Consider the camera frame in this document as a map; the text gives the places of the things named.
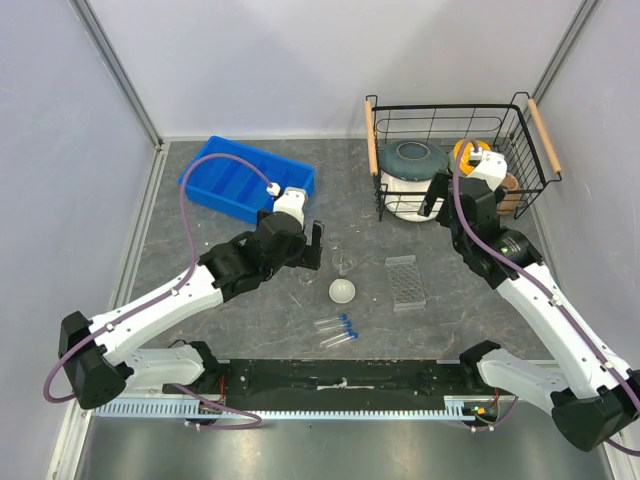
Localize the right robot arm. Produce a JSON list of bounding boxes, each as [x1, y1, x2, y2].
[[420, 171, 639, 452]]

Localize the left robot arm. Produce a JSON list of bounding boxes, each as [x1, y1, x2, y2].
[[58, 211, 324, 410]]

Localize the small glass beaker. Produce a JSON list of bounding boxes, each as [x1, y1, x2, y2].
[[332, 250, 357, 277]]

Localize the brown clay cup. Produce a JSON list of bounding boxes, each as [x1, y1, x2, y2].
[[497, 173, 522, 215]]

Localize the yellow ribbed bowl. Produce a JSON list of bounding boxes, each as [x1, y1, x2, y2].
[[449, 139, 475, 176]]

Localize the white ceramic plate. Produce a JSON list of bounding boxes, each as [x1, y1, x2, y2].
[[380, 172, 442, 223]]

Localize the dark teal ceramic bowl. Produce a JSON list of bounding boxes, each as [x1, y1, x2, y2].
[[378, 140, 449, 181]]

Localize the clear acrylic tube rack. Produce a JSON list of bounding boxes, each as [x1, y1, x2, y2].
[[385, 255, 426, 312]]

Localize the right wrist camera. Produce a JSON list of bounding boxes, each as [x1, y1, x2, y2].
[[467, 149, 507, 191]]

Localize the black wire basket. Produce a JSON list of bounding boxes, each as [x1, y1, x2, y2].
[[364, 91, 563, 218]]

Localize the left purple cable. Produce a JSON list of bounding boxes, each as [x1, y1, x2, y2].
[[43, 152, 281, 403]]

